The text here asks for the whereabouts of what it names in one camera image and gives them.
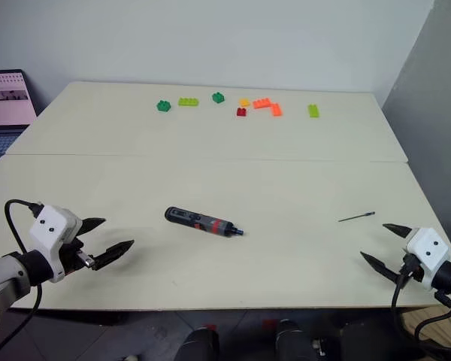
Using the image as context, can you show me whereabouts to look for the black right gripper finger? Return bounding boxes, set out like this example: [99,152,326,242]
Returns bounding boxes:
[382,223,413,240]
[359,251,402,285]

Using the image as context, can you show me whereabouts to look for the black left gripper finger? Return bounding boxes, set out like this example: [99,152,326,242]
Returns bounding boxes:
[92,239,135,272]
[77,217,107,238]

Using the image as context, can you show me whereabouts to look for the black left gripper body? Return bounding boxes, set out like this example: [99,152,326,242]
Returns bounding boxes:
[58,240,98,278]

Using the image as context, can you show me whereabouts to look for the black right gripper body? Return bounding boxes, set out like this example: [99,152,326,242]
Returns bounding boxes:
[398,252,426,283]

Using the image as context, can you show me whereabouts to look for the thin metal screwdriver bit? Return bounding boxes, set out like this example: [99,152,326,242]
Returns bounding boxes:
[337,211,377,223]

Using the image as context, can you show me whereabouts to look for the grey red electric screwdriver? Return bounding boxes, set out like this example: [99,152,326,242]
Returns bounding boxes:
[164,205,246,238]

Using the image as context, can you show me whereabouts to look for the dark rounded shape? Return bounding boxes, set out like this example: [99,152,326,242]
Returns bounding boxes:
[175,326,221,361]

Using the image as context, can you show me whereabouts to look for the open laptop computer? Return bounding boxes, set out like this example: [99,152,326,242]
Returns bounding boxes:
[0,68,38,174]

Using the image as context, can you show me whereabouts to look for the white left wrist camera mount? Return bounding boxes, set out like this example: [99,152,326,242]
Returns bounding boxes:
[29,205,84,284]

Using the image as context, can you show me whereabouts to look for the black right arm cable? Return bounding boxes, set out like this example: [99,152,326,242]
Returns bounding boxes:
[390,255,451,361]

